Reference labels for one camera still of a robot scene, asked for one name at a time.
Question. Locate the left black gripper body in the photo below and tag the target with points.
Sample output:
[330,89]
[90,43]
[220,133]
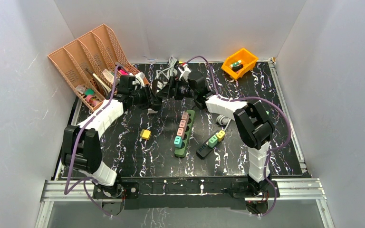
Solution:
[149,99]

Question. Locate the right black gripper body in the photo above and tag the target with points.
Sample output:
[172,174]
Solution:
[182,90]

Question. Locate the pink plug adapter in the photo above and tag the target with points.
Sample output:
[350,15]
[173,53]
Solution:
[183,124]
[185,116]
[180,132]

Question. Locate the yellow plug adapter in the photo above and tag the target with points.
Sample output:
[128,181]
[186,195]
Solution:
[145,134]

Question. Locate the dark green power strip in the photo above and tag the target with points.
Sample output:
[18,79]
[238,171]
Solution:
[181,153]

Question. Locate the teal plug adapter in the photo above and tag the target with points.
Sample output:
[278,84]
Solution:
[178,142]

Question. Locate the black power strip with USB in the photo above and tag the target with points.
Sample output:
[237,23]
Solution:
[204,150]

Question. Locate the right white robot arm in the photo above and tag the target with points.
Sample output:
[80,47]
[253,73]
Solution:
[254,125]

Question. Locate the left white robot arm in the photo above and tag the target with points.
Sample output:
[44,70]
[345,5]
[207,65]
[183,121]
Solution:
[81,147]

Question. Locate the orange plastic bin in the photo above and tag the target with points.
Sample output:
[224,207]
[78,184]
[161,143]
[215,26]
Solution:
[238,64]

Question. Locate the peach desk file organizer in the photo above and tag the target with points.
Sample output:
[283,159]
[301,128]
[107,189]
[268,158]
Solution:
[82,62]

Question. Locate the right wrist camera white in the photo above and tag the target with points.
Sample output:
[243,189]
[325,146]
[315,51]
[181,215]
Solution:
[184,71]

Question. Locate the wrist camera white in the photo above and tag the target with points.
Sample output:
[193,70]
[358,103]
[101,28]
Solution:
[184,71]
[139,79]

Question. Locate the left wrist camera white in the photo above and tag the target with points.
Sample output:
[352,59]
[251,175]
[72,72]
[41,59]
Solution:
[139,79]

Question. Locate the aluminium frame rail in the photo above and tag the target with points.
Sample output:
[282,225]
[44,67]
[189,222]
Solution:
[193,192]

